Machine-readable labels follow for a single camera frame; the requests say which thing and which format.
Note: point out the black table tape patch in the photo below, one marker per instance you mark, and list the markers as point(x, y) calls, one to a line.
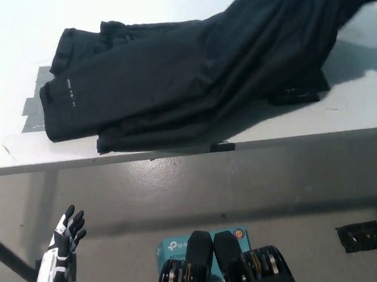
point(290, 99)

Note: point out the teal tp-link box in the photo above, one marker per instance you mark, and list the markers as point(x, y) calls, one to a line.
point(171, 248)

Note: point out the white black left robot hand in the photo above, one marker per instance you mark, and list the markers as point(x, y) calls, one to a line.
point(66, 237)

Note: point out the black table leg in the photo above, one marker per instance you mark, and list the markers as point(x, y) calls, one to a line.
point(6, 252)

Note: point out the grey tape patch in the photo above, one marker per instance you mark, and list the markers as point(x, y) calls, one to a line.
point(32, 115)

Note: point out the black Columbia jacket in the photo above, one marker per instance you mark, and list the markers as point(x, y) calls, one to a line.
point(186, 81)

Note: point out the black robot body blocks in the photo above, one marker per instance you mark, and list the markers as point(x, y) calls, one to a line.
point(198, 252)

